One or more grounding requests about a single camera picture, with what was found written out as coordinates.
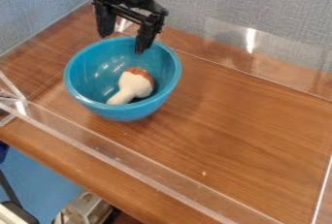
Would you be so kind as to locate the clear acrylic left bracket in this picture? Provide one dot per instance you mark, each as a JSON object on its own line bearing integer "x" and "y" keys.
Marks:
{"x": 13, "y": 101}

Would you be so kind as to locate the white power strip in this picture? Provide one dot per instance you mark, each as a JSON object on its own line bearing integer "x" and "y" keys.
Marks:
{"x": 86, "y": 209}

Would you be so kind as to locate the clear acrylic back barrier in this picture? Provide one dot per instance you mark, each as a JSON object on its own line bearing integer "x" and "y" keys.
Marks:
{"x": 288, "y": 62}

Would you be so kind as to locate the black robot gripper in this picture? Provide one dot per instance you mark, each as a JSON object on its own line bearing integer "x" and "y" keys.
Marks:
{"x": 146, "y": 13}

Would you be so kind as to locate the clear acrylic front barrier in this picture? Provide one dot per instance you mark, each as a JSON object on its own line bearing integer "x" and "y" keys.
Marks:
{"x": 149, "y": 190}

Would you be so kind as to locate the blue plastic bowl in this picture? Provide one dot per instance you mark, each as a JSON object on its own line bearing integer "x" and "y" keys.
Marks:
{"x": 94, "y": 69}

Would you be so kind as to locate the white toy mushroom brown cap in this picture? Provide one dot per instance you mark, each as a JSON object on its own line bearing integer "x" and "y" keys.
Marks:
{"x": 136, "y": 85}

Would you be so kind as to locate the clear acrylic corner bracket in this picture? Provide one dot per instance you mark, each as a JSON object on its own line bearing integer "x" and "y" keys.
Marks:
{"x": 124, "y": 19}

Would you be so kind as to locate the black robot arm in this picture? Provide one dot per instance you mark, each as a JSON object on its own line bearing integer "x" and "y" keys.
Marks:
{"x": 144, "y": 12}

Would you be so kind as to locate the clear acrylic barrier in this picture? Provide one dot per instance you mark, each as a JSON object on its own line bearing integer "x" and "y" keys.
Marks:
{"x": 149, "y": 190}
{"x": 288, "y": 62}

